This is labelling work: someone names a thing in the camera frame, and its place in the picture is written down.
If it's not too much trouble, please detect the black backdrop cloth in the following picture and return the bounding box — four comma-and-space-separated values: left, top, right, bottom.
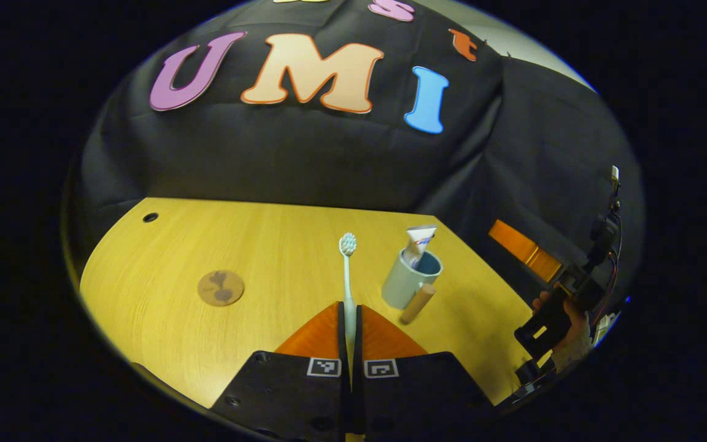
65, 0, 646, 308

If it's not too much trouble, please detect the pale blue cup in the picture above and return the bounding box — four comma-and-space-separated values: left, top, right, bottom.
382, 247, 444, 325

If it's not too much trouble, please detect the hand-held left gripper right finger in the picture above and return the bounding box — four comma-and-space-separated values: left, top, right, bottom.
353, 304, 495, 438

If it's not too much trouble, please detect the white toothpaste tube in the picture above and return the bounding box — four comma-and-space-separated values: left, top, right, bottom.
401, 225, 438, 271

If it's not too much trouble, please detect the wooden desktop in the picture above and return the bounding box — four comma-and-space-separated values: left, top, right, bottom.
79, 197, 535, 409

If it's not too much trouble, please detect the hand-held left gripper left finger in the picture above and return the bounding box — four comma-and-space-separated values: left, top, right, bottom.
209, 301, 351, 440

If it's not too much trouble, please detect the pale green toothbrush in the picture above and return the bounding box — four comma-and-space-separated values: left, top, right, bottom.
339, 232, 358, 369

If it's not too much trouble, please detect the round brown coaster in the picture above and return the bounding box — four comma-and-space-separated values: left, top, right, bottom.
198, 270, 245, 307

